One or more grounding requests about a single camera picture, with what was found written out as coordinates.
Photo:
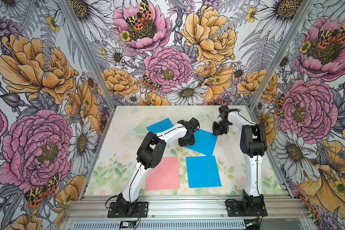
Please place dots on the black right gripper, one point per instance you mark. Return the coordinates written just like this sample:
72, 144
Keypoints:
216, 130

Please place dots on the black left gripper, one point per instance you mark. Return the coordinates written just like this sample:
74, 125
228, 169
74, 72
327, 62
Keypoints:
191, 143

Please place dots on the blue paper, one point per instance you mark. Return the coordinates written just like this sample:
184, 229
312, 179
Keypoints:
160, 126
205, 142
202, 171

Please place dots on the pink paper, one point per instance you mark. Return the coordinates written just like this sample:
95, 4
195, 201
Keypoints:
165, 176

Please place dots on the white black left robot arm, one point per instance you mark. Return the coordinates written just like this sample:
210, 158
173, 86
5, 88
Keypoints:
150, 154

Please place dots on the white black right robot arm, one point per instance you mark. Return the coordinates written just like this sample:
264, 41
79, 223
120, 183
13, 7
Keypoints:
253, 145

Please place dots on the small green circuit board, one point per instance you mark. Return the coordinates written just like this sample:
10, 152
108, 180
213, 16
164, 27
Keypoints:
127, 225

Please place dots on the aluminium frame post right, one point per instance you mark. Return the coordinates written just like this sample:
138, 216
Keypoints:
295, 26

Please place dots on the aluminium frame post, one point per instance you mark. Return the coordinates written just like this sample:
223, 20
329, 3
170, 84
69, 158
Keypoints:
84, 46
295, 26

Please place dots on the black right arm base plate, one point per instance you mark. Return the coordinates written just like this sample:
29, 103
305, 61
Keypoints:
235, 208

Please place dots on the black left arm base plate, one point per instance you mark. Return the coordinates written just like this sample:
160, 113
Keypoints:
138, 209

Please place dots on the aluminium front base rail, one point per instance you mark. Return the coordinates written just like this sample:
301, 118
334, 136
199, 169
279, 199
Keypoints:
186, 207

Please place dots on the aluminium frame post left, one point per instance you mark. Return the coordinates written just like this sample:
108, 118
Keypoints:
84, 46

